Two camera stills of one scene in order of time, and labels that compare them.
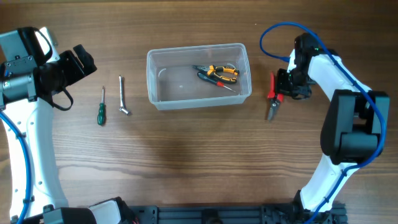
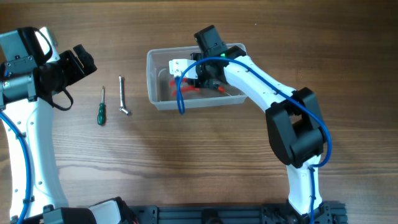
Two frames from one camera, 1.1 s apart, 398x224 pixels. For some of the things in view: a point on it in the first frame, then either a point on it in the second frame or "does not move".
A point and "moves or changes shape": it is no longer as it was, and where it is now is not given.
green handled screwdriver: [101, 117] does not move
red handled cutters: [274, 99] moves or changes shape
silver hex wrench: [122, 108] does not move
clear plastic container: [198, 76] does not move
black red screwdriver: [207, 78] moves or changes shape
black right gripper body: [293, 83] → [206, 77]
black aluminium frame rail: [336, 213] does not move
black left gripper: [76, 68] does not move
